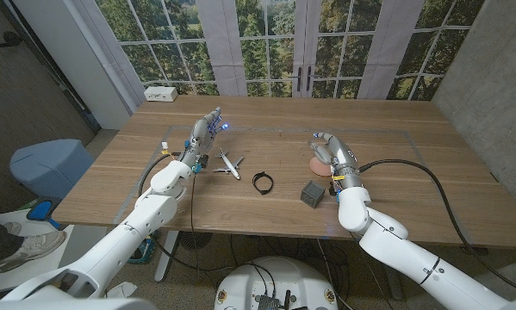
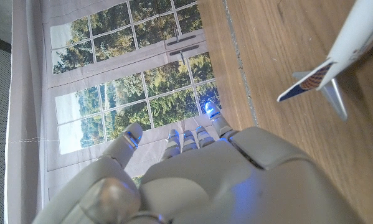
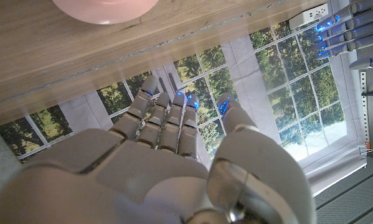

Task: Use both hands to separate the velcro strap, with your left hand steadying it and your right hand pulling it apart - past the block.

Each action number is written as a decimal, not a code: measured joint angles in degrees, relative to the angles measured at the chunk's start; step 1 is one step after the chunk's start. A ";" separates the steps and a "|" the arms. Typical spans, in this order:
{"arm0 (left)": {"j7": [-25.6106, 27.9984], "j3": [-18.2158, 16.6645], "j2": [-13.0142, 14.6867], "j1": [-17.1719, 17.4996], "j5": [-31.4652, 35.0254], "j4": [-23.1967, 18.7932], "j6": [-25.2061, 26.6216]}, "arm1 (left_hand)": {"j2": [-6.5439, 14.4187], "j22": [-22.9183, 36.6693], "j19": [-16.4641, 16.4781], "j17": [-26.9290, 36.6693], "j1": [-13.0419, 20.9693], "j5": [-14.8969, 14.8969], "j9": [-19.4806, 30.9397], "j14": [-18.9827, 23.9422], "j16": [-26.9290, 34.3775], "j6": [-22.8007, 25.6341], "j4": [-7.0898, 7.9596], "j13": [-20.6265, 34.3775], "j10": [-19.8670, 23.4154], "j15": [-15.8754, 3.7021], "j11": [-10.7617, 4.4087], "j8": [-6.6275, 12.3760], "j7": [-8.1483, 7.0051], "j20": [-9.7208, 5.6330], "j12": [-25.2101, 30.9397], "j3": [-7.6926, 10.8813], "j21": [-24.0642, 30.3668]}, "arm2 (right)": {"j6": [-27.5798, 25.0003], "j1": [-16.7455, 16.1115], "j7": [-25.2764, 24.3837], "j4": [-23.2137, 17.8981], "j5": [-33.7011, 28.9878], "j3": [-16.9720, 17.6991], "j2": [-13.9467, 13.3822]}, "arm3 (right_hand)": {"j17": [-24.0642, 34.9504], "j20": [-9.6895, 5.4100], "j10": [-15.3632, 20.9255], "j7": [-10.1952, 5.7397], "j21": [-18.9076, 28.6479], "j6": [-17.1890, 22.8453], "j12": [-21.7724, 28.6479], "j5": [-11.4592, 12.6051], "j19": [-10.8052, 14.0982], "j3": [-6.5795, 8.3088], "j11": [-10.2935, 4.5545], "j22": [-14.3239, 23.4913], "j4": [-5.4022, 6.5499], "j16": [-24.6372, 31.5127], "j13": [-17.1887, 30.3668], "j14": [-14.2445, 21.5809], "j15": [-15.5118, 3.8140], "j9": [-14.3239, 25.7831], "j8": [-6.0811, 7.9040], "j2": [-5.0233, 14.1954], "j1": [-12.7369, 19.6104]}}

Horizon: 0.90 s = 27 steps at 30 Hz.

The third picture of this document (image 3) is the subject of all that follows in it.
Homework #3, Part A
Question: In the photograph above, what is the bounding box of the pink round plate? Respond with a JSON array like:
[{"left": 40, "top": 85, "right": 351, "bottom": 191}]
[{"left": 51, "top": 0, "right": 159, "bottom": 25}]

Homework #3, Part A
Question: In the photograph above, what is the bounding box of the white power strip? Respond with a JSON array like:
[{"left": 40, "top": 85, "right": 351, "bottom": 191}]
[{"left": 288, "top": 2, "right": 329, "bottom": 30}]

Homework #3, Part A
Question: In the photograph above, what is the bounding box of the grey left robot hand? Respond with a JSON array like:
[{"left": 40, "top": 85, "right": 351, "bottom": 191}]
[{"left": 313, "top": 0, "right": 373, "bottom": 71}]

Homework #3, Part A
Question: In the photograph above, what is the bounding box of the perforated metal rail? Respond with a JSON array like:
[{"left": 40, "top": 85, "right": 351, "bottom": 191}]
[{"left": 359, "top": 70, "right": 369, "bottom": 147}]

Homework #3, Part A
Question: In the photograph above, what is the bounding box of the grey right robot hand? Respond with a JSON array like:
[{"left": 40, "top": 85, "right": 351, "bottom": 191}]
[{"left": 0, "top": 74, "right": 318, "bottom": 224}]

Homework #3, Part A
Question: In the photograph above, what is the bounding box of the printed window backdrop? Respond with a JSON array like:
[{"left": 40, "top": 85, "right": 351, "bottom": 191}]
[{"left": 0, "top": 18, "right": 369, "bottom": 197}]

